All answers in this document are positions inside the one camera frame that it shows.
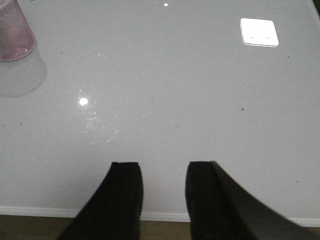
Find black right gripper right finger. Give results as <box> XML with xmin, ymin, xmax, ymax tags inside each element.
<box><xmin>185</xmin><ymin>161</ymin><xmax>320</xmax><ymax>240</ymax></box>

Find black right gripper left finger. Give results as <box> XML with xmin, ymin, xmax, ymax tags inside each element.
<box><xmin>58</xmin><ymin>162</ymin><xmax>143</xmax><ymax>240</ymax></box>

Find pink mesh pen holder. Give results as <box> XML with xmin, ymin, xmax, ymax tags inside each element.
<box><xmin>0</xmin><ymin>0</ymin><xmax>37</xmax><ymax>62</ymax></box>

